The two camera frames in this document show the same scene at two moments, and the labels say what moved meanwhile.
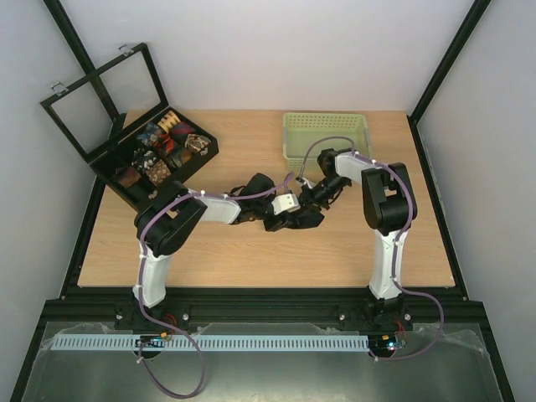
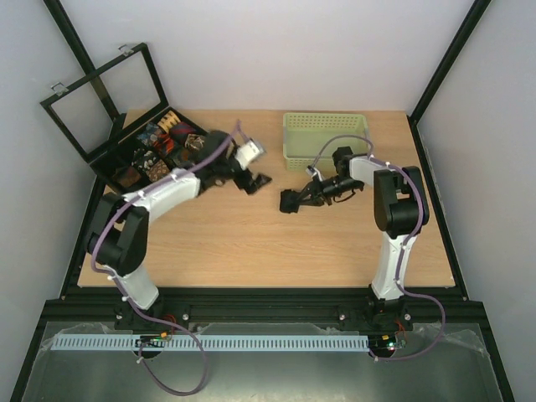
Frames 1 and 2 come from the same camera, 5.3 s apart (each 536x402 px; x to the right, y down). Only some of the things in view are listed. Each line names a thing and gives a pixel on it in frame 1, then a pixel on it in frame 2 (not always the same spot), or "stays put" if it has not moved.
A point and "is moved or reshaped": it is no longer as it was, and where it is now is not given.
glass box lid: [100, 109] stays put
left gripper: [278, 223] → [243, 183]
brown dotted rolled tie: [158, 172] stays put
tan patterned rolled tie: [168, 121] stays put
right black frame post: [441, 70] stays put
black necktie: [304, 219] is moved or reshaped
